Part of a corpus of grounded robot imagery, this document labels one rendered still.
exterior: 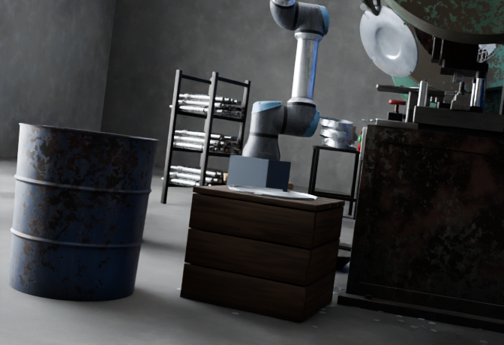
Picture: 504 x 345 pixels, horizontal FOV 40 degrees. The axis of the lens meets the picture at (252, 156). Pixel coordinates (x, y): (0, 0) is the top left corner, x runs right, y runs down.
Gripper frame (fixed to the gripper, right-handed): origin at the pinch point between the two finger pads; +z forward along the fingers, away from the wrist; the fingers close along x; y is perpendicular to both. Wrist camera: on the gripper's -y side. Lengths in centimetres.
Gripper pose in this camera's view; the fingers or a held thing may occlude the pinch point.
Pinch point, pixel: (378, 11)
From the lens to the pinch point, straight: 265.6
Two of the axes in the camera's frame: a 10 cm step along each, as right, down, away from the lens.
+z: 4.6, 7.6, 4.6
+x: -6.4, 6.4, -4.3
